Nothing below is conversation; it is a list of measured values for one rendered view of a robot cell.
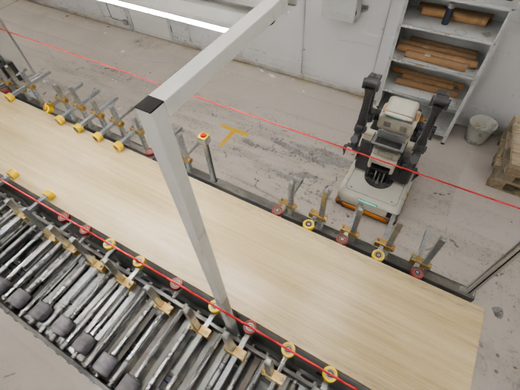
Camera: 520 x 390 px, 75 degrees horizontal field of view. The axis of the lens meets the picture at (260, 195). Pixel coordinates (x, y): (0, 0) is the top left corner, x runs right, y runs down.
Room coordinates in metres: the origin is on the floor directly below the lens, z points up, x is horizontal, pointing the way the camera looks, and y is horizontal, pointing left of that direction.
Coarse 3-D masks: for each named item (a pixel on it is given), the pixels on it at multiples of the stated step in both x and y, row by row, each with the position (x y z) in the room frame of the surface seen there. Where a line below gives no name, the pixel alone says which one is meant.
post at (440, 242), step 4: (440, 236) 0.96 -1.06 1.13; (440, 240) 0.94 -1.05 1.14; (444, 240) 0.93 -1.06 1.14; (436, 244) 0.94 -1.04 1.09; (440, 244) 0.93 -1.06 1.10; (432, 248) 0.95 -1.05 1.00; (436, 248) 0.93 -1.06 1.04; (440, 248) 0.92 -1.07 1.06; (428, 252) 0.97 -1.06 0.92; (432, 252) 0.94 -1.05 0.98; (436, 252) 0.92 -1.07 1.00; (428, 256) 0.94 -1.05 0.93; (432, 256) 0.93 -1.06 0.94; (424, 260) 0.94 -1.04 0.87; (428, 260) 0.93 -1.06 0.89; (428, 264) 0.92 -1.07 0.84
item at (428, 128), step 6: (432, 102) 1.64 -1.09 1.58; (432, 108) 1.63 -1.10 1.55; (438, 108) 1.61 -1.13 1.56; (444, 108) 1.60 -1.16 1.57; (432, 114) 1.62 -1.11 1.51; (438, 114) 1.60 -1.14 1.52; (432, 120) 1.61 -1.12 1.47; (426, 126) 1.62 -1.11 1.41; (432, 126) 1.60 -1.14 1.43; (426, 132) 1.61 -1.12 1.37; (420, 138) 1.62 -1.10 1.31; (426, 138) 1.60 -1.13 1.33; (420, 144) 1.61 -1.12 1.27; (420, 150) 1.60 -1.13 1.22
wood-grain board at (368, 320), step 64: (0, 128) 2.54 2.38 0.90; (64, 128) 2.48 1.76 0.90; (64, 192) 1.71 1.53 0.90; (128, 192) 1.67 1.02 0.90; (192, 256) 1.07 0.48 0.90; (256, 256) 1.04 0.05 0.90; (320, 256) 1.00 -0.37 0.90; (256, 320) 0.62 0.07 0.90; (320, 320) 0.59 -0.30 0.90; (384, 320) 0.57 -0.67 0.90; (448, 320) 0.54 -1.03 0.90; (384, 384) 0.25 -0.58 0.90; (448, 384) 0.23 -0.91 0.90
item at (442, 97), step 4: (440, 92) 1.69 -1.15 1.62; (444, 92) 1.71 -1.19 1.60; (448, 92) 1.69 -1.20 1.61; (436, 96) 1.65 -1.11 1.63; (440, 96) 1.64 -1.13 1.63; (444, 96) 1.64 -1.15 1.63; (448, 96) 1.64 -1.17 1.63; (436, 100) 1.63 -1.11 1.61; (440, 100) 1.62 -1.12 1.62; (444, 100) 1.61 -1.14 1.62; (448, 100) 1.60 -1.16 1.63; (440, 104) 1.61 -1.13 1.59; (444, 104) 1.60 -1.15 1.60; (424, 124) 1.75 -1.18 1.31; (420, 128) 1.74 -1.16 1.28; (420, 132) 1.73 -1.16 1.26; (432, 132) 1.70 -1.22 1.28; (432, 136) 1.68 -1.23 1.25
